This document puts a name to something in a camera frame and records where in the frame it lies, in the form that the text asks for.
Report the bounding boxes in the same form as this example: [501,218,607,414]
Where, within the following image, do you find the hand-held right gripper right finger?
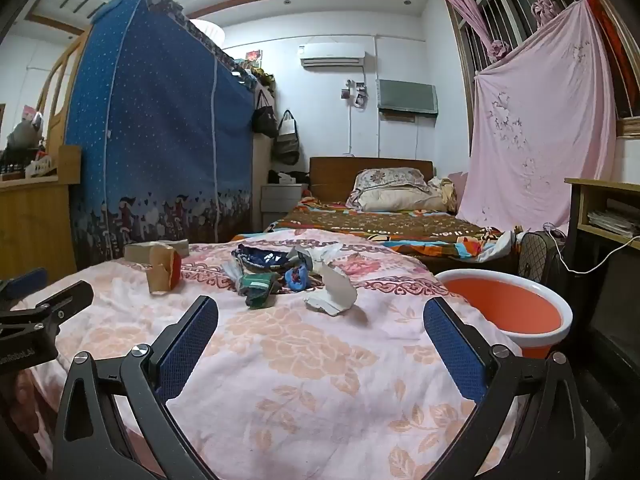
[423,296,587,480]

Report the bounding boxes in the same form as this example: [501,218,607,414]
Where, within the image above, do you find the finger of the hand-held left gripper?
[0,280,95,333]
[0,267,49,303]

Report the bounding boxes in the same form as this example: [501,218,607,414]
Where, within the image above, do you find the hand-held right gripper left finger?
[52,295,219,480]

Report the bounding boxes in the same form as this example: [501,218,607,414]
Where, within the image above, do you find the orange basin with white rim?
[436,269,573,359]

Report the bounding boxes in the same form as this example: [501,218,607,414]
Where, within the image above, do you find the brown cardboard box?
[147,242,183,295]

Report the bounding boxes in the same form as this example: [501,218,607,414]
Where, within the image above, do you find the green packet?
[239,272,281,309]

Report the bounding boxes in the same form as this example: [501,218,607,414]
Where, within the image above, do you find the dark blue wrapper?
[232,243,298,268]

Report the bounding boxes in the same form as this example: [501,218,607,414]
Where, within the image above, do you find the small blue wrapper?
[285,266,311,292]

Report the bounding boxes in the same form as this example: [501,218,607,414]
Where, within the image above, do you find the torn white paper carton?
[304,260,358,317]

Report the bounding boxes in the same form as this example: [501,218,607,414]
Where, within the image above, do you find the grey wrapper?
[287,242,346,273]

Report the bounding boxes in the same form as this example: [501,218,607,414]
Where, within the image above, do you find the wooden dresser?
[0,25,93,283]

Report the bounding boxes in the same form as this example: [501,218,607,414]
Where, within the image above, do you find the brown tissue pack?
[124,241,190,263]

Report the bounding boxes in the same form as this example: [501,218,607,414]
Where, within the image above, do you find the small white basket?
[25,157,57,177]

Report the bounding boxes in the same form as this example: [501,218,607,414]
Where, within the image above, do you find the pink floral blanket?
[10,228,523,480]

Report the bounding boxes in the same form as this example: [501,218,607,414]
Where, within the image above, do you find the checkered suitcase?
[520,229,576,291]

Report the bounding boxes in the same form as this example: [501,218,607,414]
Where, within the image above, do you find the colourful cartoon bedsheet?
[262,199,518,263]

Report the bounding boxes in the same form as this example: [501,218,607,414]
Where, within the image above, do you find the yellow crumpled cloth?
[440,177,459,212]

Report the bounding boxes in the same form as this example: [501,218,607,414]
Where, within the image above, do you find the white nightstand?
[260,183,308,231]

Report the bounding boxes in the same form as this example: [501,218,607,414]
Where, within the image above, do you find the floral pillow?
[346,167,451,212]

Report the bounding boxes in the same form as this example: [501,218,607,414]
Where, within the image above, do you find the blue fabric wardrobe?
[64,0,256,271]

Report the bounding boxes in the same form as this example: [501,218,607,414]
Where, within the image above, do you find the dark clothes pile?
[267,169,311,186]

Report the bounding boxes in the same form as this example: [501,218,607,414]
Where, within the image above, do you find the stack of papers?
[587,199,640,239]

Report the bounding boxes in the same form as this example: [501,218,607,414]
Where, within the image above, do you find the wooden bed headboard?
[309,156,435,202]

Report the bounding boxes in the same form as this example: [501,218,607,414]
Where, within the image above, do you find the wooden desk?
[564,176,640,281]

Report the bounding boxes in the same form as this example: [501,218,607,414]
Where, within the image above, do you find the grey tote bag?
[271,109,301,166]

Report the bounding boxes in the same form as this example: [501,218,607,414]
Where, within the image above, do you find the pink hung sheet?
[456,0,619,236]

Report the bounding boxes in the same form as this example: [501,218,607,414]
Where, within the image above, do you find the black handbag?
[250,87,279,139]

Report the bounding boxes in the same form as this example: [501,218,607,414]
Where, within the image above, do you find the white round basket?
[190,18,226,49]

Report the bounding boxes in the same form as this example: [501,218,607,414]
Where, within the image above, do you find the white air conditioner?
[300,42,366,68]

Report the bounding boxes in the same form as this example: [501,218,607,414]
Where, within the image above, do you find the red cloth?
[587,0,627,86]

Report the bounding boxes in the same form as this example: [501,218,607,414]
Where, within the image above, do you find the white cable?
[542,225,640,276]

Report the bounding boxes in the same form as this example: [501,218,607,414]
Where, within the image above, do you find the wall television with green cover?
[377,79,440,116]

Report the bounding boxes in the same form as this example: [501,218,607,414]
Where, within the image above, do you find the wall socket with plugs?
[341,79,367,109]

